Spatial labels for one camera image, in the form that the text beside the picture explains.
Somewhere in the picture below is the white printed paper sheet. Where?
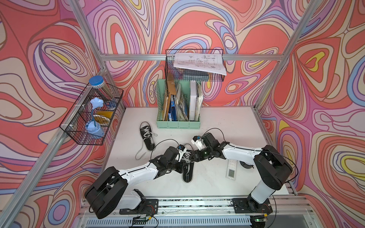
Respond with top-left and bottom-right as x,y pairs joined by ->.
174,53 -> 227,76

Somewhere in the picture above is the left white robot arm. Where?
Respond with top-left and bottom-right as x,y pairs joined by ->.
84,145 -> 192,219

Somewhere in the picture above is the green perforated file organizer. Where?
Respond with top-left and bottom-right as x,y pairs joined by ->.
155,79 -> 201,129

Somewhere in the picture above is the white remote control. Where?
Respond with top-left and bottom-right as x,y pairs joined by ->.
226,159 -> 237,181

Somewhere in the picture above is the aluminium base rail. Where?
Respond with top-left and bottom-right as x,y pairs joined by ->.
73,195 -> 321,228

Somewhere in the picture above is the yellow tin in basket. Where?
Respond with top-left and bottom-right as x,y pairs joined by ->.
93,111 -> 113,126

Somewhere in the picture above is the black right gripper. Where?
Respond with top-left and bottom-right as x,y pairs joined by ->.
189,146 -> 213,162

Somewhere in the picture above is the black tape roll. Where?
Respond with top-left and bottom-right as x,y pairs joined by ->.
240,161 -> 253,169

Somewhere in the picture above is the white book in organizer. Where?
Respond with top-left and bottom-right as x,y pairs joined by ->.
189,81 -> 198,121

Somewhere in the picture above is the black wire basket back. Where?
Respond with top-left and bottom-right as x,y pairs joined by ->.
165,47 -> 227,82

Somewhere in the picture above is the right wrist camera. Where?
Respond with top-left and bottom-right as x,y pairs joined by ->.
191,135 -> 205,151

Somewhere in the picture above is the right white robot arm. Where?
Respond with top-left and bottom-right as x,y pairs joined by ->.
190,133 -> 293,206

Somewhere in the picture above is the blue lidded jar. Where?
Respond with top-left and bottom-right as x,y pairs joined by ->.
89,75 -> 115,102

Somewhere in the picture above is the black sneaker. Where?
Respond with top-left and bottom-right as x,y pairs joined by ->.
181,151 -> 194,183
135,121 -> 158,160

